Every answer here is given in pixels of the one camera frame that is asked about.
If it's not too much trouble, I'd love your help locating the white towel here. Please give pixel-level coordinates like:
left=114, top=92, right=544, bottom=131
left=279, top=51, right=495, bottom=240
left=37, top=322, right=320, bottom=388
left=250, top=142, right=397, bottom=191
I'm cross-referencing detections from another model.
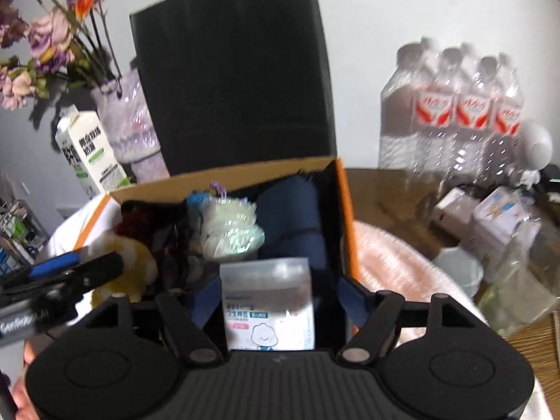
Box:
left=44, top=201, right=552, bottom=420

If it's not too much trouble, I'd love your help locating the dark red rose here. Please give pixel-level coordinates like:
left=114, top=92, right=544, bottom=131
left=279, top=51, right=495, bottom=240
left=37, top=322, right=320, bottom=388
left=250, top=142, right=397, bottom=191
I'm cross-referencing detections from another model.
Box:
left=114, top=208, right=154, bottom=240

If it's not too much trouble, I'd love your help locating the purple glass vase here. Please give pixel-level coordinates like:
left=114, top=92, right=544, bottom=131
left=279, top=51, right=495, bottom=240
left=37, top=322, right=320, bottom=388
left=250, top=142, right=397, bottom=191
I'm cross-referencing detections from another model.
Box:
left=90, top=68, right=171, bottom=183

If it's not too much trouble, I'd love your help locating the wooden desktop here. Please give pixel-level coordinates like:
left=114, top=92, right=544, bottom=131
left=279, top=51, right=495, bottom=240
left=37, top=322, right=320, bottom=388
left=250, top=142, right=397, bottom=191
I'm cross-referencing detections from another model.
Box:
left=343, top=167, right=560, bottom=420

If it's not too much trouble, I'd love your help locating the white milk carton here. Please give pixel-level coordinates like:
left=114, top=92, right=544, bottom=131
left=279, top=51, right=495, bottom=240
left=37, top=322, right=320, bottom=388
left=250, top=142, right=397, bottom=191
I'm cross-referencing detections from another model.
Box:
left=55, top=106, right=132, bottom=197

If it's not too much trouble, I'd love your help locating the white printed carton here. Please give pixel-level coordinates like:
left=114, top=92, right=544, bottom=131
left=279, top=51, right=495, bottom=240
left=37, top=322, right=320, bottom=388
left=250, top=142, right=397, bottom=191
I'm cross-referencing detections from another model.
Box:
left=472, top=186, right=543, bottom=250

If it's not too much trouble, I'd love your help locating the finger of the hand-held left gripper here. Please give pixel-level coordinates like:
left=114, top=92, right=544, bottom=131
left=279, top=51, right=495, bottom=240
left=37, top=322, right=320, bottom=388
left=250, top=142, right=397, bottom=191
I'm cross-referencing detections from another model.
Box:
left=27, top=248, right=89, bottom=279
left=26, top=251, right=125, bottom=305

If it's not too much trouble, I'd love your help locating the red label water bottle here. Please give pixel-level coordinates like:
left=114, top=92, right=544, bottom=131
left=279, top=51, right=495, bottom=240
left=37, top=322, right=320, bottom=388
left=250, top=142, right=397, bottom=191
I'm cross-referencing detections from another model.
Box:
left=475, top=52, right=526, bottom=176
left=431, top=46, right=481, bottom=176
left=378, top=38, right=438, bottom=171

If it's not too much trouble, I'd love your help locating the yellow white plush toy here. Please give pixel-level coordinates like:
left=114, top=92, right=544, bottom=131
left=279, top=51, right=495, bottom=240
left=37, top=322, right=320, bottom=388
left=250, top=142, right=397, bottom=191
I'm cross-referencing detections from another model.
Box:
left=90, top=232, right=158, bottom=305

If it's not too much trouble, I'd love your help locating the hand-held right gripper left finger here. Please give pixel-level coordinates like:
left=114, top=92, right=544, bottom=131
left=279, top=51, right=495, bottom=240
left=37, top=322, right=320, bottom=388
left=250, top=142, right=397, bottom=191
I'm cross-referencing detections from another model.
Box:
left=85, top=273, right=226, bottom=367

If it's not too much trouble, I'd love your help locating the purple dried flower bouquet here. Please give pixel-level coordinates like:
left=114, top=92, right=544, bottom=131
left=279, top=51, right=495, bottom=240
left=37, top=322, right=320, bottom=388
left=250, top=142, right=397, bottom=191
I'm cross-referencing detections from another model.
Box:
left=0, top=0, right=125, bottom=112

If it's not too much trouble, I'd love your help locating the white round speaker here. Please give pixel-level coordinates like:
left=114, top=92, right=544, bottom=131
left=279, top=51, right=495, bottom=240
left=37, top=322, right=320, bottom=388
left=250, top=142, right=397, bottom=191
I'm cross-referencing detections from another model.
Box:
left=514, top=120, right=553, bottom=171

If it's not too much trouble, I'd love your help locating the small white carton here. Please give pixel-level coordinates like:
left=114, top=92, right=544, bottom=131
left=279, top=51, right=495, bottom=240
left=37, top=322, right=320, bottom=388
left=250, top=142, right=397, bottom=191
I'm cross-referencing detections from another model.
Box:
left=433, top=187, right=480, bottom=239

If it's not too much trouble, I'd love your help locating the navy cloth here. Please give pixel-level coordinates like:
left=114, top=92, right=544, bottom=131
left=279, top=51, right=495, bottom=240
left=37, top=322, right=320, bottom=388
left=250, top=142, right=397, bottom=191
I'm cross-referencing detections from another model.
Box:
left=256, top=175, right=327, bottom=272

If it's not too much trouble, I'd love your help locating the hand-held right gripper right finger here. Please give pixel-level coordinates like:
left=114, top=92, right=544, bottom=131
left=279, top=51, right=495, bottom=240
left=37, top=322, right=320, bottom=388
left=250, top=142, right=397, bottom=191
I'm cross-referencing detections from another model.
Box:
left=338, top=276, right=475, bottom=365

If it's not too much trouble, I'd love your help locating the black paper bag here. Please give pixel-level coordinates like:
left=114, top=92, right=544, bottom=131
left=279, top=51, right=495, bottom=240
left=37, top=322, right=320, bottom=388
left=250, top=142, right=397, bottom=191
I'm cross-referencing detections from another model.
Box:
left=130, top=0, right=337, bottom=178

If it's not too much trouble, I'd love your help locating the orange cardboard box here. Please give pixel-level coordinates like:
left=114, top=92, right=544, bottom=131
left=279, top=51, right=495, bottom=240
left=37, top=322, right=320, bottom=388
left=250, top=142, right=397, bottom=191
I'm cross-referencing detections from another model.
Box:
left=72, top=157, right=360, bottom=329

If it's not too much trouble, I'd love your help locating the translucent cotton swab box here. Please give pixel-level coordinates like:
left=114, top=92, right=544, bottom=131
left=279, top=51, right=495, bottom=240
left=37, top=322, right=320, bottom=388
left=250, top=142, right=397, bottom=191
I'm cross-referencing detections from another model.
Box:
left=219, top=258, right=316, bottom=351

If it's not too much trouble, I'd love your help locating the clear plastic bag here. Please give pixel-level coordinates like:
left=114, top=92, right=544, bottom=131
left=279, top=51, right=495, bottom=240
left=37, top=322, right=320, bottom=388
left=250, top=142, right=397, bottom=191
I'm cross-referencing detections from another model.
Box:
left=477, top=227, right=560, bottom=337

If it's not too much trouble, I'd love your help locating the white bowl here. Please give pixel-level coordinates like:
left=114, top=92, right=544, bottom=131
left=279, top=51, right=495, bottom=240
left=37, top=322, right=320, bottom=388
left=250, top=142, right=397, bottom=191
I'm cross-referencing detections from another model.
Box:
left=433, top=247, right=484, bottom=298

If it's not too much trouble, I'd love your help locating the iridescent plastic bag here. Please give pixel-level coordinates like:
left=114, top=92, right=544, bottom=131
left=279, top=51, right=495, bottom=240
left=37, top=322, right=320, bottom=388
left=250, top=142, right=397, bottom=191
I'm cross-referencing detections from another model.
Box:
left=199, top=197, right=266, bottom=260

